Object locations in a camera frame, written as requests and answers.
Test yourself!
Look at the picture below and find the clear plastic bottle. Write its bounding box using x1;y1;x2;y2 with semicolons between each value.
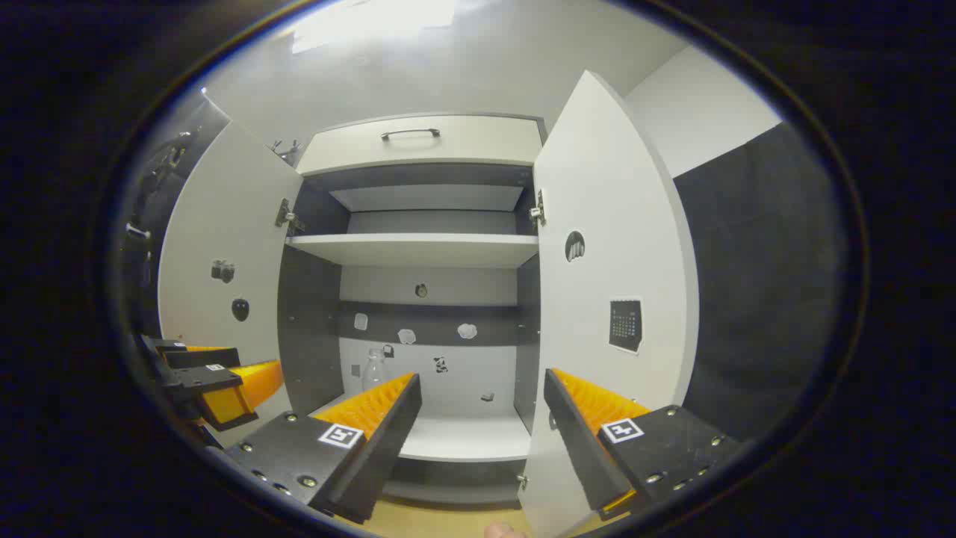
362;349;388;394

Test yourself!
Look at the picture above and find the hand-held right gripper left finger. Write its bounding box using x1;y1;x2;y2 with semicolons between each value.
224;372;423;525

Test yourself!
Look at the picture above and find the beige cabinet door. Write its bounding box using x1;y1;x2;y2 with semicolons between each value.
158;120;304;449
518;71;700;538

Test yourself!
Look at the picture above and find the beige cabinet drawer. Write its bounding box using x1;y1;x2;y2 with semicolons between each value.
297;114;544;176

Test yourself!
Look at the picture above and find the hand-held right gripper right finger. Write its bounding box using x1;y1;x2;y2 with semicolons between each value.
543;368;742;522

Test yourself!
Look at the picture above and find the grey and beige cabinet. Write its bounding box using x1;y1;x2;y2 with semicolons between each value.
278;112;550;510

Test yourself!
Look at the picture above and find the beige cabinet shelf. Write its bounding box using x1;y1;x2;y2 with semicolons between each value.
286;233;540;269
329;392;533;463

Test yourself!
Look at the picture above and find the black backdrop cloth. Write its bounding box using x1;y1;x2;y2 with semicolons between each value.
672;122;850;443

